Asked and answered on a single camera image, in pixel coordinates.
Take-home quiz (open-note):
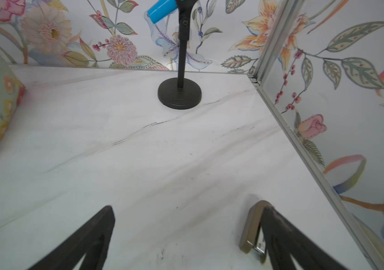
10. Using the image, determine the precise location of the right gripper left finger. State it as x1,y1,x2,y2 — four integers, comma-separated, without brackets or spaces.
30,205,115,270

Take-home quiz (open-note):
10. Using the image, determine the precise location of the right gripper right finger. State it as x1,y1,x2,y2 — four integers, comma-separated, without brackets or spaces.
260,206,345,270

